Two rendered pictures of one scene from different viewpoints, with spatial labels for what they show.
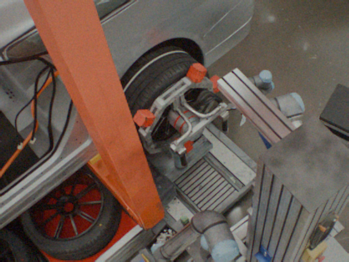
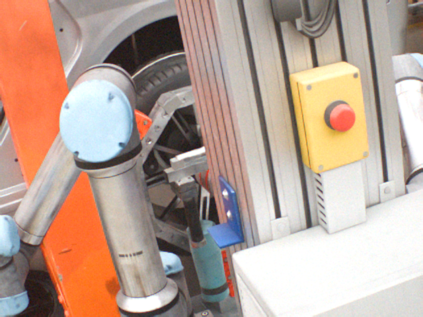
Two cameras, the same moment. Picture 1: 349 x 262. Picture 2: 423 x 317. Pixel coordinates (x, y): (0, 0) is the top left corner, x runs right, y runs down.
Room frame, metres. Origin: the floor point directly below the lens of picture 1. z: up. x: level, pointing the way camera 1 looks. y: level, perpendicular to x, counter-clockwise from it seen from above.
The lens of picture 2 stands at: (-0.47, -0.52, 1.75)
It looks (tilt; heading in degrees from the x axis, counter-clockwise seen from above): 22 degrees down; 13
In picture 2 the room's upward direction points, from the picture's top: 12 degrees counter-clockwise
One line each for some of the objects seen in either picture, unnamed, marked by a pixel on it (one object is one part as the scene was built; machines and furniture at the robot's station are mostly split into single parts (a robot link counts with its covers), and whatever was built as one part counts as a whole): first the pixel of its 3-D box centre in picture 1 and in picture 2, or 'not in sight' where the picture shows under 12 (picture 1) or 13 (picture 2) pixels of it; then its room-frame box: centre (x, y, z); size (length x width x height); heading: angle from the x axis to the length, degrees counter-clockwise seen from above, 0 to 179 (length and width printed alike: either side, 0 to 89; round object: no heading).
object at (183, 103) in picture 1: (202, 101); not in sight; (1.55, -0.20, 1.03); 0.19 x 0.18 x 0.11; 31
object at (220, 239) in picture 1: (222, 255); (127, 228); (0.61, -0.10, 1.19); 0.15 x 0.12 x 0.55; 10
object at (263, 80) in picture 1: (262, 80); not in sight; (1.67, -0.60, 0.95); 0.11 x 0.08 x 0.11; 94
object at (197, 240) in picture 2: (183, 159); (193, 220); (1.32, -0.02, 0.83); 0.04 x 0.04 x 0.16
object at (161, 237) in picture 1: (164, 244); not in sight; (0.93, 0.19, 0.51); 0.20 x 0.14 x 0.13; 128
